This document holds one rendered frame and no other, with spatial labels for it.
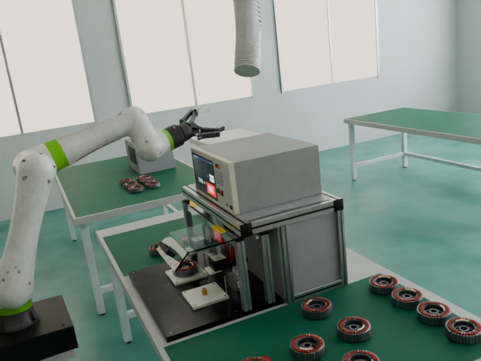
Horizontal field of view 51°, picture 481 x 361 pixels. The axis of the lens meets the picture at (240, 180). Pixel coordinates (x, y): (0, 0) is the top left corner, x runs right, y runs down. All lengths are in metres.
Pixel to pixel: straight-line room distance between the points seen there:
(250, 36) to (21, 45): 3.81
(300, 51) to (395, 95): 1.93
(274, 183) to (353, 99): 6.24
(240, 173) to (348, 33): 6.29
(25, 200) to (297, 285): 1.03
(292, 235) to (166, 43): 5.10
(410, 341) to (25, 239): 1.30
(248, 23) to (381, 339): 2.10
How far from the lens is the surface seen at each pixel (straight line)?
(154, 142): 2.00
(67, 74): 6.52
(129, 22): 6.67
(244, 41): 3.18
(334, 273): 2.09
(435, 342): 1.80
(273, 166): 1.92
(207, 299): 2.04
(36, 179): 1.77
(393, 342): 1.78
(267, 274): 1.92
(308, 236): 1.96
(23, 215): 1.80
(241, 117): 7.16
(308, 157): 1.99
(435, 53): 9.16
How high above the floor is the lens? 1.73
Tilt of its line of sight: 15 degrees down
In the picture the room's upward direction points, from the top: 7 degrees counter-clockwise
